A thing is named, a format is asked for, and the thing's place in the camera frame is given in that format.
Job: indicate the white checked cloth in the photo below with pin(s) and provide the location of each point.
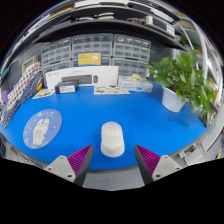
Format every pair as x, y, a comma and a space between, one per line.
23, 80

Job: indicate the black wall shelf unit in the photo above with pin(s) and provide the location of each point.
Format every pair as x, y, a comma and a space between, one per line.
110, 20

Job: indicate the colourful printed leaflet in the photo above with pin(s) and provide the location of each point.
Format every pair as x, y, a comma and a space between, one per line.
44, 93
111, 90

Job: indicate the small black box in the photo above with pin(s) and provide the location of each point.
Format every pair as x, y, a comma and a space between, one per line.
66, 87

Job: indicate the long white keyboard box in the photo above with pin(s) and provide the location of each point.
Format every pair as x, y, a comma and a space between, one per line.
83, 71

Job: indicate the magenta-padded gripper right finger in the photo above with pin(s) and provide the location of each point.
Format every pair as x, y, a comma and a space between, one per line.
163, 166

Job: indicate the navy polka-dot cloth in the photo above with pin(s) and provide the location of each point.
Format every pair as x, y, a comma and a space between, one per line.
16, 103

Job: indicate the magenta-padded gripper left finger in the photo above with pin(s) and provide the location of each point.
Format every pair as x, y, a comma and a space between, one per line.
63, 166

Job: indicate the light wooden crate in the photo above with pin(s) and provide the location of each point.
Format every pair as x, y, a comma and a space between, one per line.
30, 63

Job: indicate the small purple figurine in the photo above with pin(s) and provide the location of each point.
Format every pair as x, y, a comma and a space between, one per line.
4, 96

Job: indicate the green potted plant white pot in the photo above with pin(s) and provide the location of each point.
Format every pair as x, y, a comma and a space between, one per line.
181, 76

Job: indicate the white computer mouse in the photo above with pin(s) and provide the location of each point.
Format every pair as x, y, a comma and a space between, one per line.
112, 140

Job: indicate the blue and white tissue box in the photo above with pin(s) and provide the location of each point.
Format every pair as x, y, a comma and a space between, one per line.
135, 85

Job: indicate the large blue desk mat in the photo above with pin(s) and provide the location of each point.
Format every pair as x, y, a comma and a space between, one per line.
140, 116

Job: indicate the yellow box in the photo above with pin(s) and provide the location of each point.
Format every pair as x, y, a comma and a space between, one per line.
89, 59

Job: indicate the white metal shelf unit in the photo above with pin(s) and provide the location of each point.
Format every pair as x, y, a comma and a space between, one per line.
208, 53

